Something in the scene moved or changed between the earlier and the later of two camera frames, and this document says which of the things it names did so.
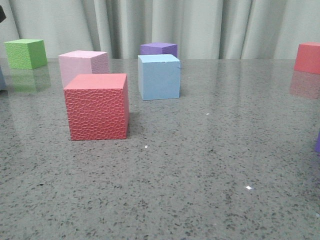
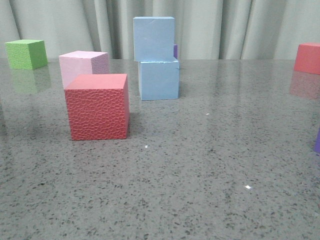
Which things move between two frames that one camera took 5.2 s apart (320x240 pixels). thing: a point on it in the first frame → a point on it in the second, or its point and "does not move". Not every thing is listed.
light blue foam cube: x=2 y=84 → x=154 y=38
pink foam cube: x=80 y=62 does not move
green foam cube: x=26 y=54 does not move
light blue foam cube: x=159 y=76 does not move
